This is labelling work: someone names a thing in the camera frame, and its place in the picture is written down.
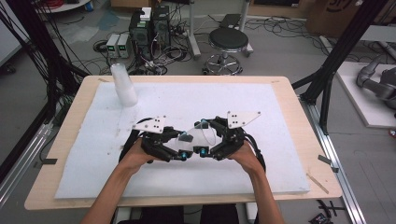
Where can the black computer tower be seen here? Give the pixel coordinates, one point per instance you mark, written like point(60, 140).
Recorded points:
point(161, 28)
point(140, 37)

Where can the person's dark trousers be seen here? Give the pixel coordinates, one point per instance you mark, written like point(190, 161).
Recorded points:
point(162, 216)

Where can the white round table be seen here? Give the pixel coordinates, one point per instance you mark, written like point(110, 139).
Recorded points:
point(65, 6)

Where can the grey stand leg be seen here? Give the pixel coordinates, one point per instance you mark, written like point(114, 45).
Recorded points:
point(193, 37)
point(246, 18)

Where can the person's right hand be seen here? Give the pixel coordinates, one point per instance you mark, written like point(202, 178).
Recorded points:
point(249, 158)

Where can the black round stool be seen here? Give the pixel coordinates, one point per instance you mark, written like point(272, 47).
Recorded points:
point(229, 39)

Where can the thin wooden stick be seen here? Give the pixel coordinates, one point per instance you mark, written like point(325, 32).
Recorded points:
point(317, 183)

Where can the white table leg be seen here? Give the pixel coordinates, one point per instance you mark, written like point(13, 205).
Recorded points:
point(252, 212)
point(124, 216)

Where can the white board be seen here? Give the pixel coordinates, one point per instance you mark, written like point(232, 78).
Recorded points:
point(361, 102)

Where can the grey bench power supply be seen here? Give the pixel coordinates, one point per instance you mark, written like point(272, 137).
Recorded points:
point(124, 46)
point(112, 46)

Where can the single clear plastic cup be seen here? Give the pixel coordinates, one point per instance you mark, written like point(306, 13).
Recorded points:
point(199, 137)

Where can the black flat device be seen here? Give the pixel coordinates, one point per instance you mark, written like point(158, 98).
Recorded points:
point(230, 20)

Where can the grey tape strip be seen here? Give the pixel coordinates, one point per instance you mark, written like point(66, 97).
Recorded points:
point(324, 159)
point(49, 161)

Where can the grey shelf board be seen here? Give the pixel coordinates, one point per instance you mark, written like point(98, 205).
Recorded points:
point(379, 33)

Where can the aluminium rail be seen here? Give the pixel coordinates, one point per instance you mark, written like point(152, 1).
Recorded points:
point(337, 174)
point(21, 165)

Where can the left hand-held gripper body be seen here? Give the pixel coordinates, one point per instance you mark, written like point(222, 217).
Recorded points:
point(155, 140)

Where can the small white box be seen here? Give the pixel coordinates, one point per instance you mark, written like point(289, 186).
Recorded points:
point(145, 14)

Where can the person's left hand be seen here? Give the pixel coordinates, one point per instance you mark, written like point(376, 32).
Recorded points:
point(135, 158)

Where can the white foam mat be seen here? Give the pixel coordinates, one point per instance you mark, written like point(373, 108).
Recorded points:
point(193, 99)

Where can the small black device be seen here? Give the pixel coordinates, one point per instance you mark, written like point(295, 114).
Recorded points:
point(320, 218)

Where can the cardboard box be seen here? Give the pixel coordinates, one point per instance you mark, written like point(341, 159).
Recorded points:
point(327, 18)

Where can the blue tape roll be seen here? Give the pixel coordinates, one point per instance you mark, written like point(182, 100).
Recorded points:
point(89, 6)

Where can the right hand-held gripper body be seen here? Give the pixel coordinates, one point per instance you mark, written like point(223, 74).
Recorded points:
point(233, 137)

